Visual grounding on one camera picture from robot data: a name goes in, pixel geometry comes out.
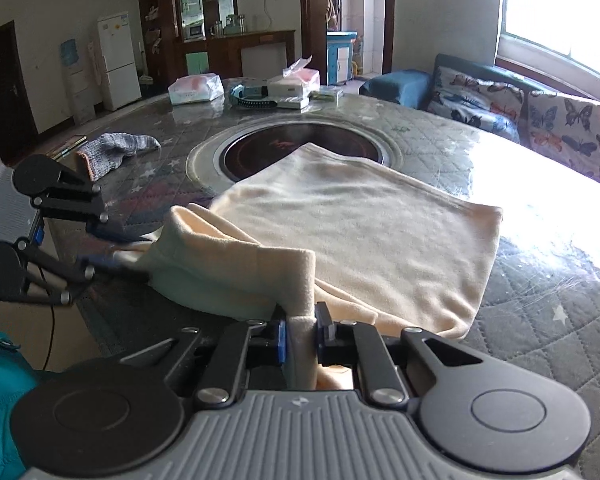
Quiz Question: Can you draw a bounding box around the teal jacket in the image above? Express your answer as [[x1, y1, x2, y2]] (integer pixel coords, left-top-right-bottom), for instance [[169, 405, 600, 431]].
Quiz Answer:
[[0, 329, 41, 480]]

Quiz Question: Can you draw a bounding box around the black cable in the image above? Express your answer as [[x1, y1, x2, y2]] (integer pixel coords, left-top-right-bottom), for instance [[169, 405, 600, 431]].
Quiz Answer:
[[39, 266, 57, 373]]

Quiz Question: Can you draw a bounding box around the large butterfly print pillow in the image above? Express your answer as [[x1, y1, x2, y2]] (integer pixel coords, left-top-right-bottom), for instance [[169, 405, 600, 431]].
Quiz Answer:
[[522, 89, 600, 181]]

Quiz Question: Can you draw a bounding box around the window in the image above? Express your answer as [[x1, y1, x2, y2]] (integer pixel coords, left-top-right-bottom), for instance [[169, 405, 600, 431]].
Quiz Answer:
[[500, 0, 600, 86]]

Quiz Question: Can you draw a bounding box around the dark wooden cabinet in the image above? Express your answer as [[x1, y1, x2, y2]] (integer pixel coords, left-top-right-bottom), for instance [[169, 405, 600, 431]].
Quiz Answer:
[[136, 0, 297, 91]]

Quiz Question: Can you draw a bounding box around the round built-in induction hob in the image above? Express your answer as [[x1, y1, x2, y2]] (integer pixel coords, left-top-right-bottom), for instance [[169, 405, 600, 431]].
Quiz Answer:
[[186, 122, 403, 196]]

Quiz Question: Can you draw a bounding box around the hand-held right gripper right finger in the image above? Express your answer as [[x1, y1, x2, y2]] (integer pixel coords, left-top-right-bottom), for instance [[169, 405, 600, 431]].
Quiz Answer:
[[315, 302, 484, 407]]

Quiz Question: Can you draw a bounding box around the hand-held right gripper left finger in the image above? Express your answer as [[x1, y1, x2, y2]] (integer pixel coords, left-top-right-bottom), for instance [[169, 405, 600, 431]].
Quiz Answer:
[[120, 306, 288, 409]]

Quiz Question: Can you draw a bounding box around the black and blue coiled strap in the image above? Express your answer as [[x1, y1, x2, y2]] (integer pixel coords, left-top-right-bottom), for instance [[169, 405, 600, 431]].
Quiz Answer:
[[230, 82, 281, 109]]

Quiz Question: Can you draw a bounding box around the water dispenser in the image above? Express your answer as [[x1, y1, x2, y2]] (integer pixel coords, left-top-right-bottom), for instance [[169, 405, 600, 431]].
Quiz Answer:
[[60, 40, 97, 123]]

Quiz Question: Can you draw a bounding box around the dark teal sofa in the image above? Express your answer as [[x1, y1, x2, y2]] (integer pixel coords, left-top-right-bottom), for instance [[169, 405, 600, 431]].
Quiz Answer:
[[359, 53, 600, 181]]

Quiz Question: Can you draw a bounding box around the dark wooden door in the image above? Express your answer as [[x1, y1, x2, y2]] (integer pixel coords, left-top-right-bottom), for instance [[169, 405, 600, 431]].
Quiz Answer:
[[0, 20, 38, 136]]

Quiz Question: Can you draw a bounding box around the blue children's table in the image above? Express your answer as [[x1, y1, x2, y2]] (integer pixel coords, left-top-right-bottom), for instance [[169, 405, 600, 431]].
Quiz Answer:
[[326, 31, 358, 86]]

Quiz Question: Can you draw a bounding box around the pink and white tissue pack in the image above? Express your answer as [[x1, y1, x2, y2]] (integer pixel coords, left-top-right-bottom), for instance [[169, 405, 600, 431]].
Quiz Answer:
[[267, 56, 321, 110]]

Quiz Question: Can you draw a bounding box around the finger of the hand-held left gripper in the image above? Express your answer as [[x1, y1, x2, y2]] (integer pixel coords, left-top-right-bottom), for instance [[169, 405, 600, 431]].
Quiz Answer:
[[31, 165, 152, 243], [16, 241, 147, 307]]

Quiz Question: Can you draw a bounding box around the grey knit glove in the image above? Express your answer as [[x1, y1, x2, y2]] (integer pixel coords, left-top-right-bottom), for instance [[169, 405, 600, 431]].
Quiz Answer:
[[76, 132, 162, 182]]

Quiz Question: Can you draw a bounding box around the cream cloth garment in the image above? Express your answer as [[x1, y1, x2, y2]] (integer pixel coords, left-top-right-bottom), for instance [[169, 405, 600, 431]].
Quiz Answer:
[[140, 142, 503, 391]]

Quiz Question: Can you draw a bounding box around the white refrigerator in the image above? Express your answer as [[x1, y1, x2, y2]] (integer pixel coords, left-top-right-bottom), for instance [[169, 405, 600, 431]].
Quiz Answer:
[[96, 11, 142, 112]]

